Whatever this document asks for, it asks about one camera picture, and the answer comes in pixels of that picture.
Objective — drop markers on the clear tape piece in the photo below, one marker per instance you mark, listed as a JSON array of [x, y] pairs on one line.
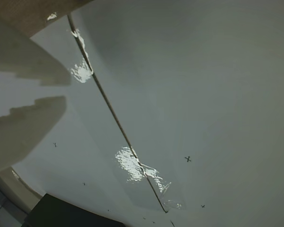
[[52, 16], [81, 73], [130, 165]]

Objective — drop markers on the dark-walled brown box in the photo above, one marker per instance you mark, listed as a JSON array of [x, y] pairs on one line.
[[61, 212]]

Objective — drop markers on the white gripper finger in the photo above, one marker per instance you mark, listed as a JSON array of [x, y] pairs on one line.
[[26, 132], [26, 59]]

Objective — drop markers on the white paper sheet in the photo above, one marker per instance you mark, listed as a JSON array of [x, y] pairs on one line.
[[203, 94], [73, 132]]

